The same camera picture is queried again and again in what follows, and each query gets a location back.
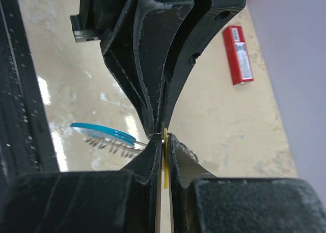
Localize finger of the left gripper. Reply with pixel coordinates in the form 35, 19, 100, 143
161, 0, 246, 127

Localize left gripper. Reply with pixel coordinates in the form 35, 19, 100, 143
70, 0, 194, 135

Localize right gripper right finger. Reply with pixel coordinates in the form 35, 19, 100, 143
168, 135, 325, 232

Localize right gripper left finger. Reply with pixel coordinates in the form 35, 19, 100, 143
1, 136, 163, 232

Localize blue grey keyring with rings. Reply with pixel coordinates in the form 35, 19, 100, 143
70, 122, 199, 165

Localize small yellow key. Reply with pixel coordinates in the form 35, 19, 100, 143
162, 125, 170, 189

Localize red rectangular box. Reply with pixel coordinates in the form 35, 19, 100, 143
223, 25, 254, 85

